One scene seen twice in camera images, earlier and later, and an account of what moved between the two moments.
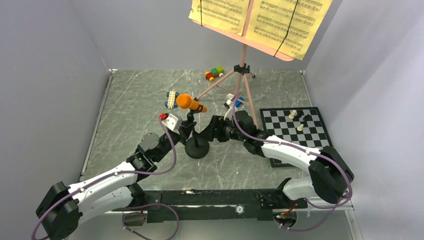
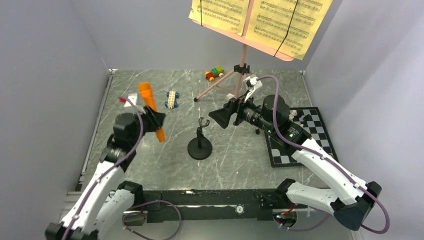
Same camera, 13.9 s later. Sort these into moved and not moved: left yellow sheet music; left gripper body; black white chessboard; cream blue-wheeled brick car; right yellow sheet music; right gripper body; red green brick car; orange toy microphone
Moved: orange toy microphone; left gripper body; right gripper body
Not moved: right yellow sheet music; left yellow sheet music; cream blue-wheeled brick car; black white chessboard; red green brick car
